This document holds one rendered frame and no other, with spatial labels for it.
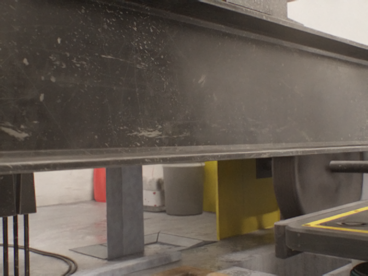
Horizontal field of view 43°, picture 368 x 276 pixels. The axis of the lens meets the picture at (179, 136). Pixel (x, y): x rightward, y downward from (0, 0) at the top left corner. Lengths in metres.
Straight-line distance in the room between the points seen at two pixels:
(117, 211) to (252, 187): 0.77
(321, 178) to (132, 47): 1.44
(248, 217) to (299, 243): 1.70
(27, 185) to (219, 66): 0.47
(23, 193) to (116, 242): 0.92
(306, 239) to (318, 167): 1.38
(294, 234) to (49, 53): 0.40
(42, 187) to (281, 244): 3.13
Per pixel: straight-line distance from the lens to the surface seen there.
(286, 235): 0.66
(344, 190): 2.25
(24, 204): 1.02
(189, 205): 2.87
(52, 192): 3.75
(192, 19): 0.80
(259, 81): 0.93
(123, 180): 1.89
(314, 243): 0.64
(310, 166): 1.98
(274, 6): 1.75
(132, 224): 1.93
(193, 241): 2.06
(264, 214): 2.44
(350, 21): 2.66
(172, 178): 2.86
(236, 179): 2.25
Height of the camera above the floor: 0.44
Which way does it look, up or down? 1 degrees up
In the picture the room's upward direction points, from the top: 1 degrees counter-clockwise
